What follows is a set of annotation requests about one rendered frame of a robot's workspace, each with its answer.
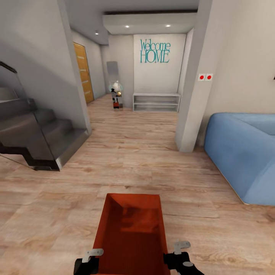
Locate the storage box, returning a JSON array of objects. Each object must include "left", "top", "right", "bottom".
[{"left": 90, "top": 193, "right": 171, "bottom": 275}]

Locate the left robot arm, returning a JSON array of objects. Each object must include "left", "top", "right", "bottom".
[{"left": 73, "top": 249, "right": 104, "bottom": 275}]

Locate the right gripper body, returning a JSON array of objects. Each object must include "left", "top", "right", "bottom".
[{"left": 166, "top": 252, "right": 190, "bottom": 270}]

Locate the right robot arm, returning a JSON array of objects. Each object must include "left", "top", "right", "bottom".
[{"left": 163, "top": 241, "right": 204, "bottom": 275}]

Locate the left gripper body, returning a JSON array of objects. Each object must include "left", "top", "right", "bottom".
[{"left": 73, "top": 257, "right": 99, "bottom": 275}]

